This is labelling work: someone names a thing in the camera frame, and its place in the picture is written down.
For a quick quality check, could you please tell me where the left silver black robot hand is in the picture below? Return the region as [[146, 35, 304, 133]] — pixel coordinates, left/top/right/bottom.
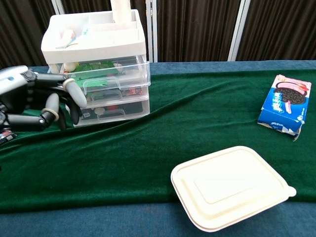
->
[[0, 65, 87, 133]]

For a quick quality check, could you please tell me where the clear drawer with green packet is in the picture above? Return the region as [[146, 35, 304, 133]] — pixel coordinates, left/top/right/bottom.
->
[[49, 55, 151, 96]]

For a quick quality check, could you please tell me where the white plastic drawer unit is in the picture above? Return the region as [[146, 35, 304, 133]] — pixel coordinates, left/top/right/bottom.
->
[[40, 9, 151, 128]]

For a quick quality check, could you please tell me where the clear drawer with colourful snacks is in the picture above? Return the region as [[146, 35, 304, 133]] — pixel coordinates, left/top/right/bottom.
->
[[81, 85, 150, 109]]

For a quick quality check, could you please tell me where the clear drawer with black items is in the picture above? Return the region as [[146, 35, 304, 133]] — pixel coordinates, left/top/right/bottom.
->
[[73, 100, 151, 127]]

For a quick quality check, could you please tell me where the red black snack packet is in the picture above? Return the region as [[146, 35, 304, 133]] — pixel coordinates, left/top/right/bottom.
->
[[0, 129, 17, 144]]

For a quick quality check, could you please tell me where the white blue small packet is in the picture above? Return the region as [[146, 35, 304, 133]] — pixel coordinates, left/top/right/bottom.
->
[[55, 27, 89, 49]]

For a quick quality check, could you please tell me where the green packet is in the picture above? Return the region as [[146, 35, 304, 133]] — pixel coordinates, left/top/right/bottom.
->
[[70, 60, 119, 87]]

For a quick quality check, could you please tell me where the white paper roll cardboard core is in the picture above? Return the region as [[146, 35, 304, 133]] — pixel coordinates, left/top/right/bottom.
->
[[110, 0, 131, 23]]

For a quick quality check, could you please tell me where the green velvet cloth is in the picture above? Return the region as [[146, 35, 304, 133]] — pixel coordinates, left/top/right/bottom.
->
[[0, 70, 316, 215]]

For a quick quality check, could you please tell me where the blue table cover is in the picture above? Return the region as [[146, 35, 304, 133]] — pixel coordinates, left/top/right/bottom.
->
[[0, 60, 316, 237]]

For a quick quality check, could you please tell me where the dark curtain folding screen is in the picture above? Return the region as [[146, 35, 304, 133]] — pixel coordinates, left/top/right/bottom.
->
[[0, 0, 316, 69]]

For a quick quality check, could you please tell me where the white lidded lunch box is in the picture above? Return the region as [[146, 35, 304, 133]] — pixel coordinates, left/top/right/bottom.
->
[[170, 145, 297, 233]]

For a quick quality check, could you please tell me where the blue oreo cookie box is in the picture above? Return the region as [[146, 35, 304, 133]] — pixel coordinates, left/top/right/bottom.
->
[[257, 74, 312, 142]]

